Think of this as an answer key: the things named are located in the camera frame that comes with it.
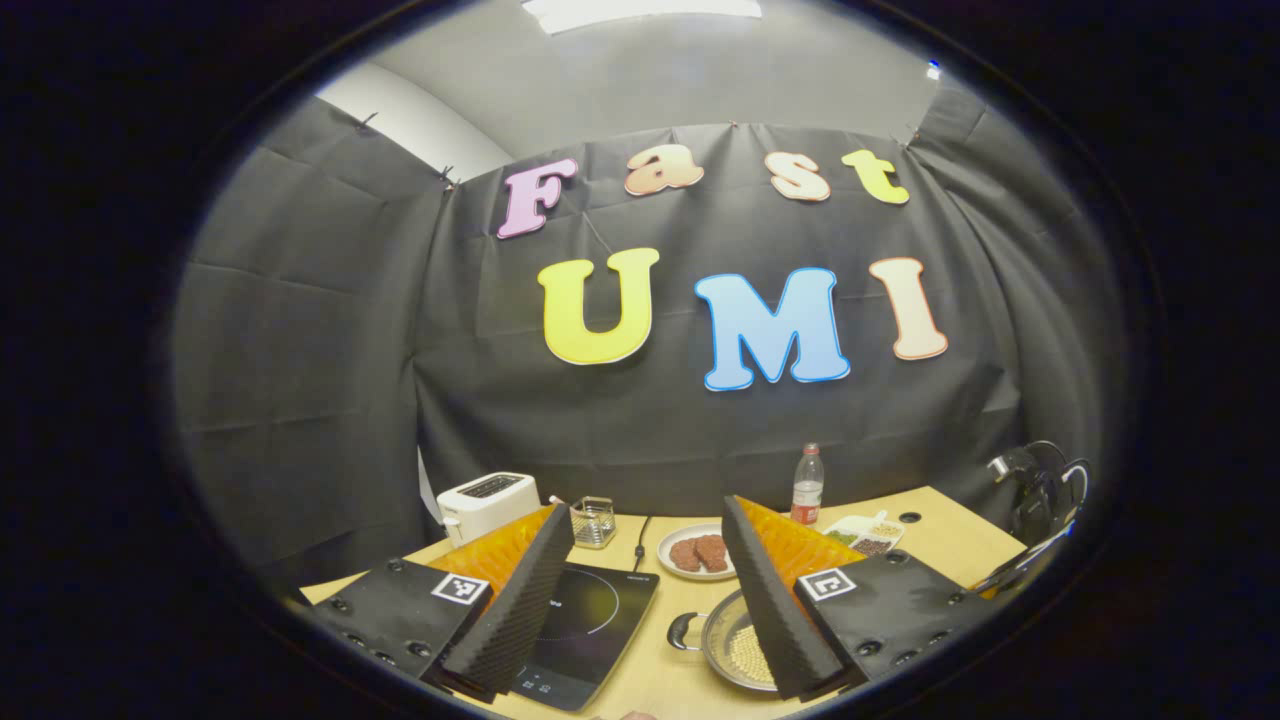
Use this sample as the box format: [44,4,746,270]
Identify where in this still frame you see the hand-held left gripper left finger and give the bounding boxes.
[310,503,576,704]

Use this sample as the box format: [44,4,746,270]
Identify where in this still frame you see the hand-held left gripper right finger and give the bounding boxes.
[722,495,1001,701]

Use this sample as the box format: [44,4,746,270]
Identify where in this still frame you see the steel pot with black handles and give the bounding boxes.
[667,588,781,693]

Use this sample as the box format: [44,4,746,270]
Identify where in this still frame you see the black induction cooktop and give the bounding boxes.
[510,562,661,713]

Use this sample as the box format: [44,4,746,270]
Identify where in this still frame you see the pile of soybeans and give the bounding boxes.
[725,620,776,686]

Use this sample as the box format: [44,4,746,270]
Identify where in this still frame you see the round white plate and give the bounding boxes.
[657,524,738,582]

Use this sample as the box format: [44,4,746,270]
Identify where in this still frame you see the white divided dish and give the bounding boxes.
[822,511,906,558]

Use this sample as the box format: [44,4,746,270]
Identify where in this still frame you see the white toaster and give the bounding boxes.
[437,472,542,548]

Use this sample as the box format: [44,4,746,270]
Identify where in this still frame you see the clear plastic water bottle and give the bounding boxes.
[790,443,826,527]

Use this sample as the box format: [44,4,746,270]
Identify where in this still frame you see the black backdrop cloth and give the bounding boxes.
[170,85,1111,591]

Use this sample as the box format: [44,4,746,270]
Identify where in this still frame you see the ceiling light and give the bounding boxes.
[520,0,763,36]

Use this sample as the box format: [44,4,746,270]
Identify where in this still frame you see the small wire basket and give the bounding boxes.
[570,496,617,550]

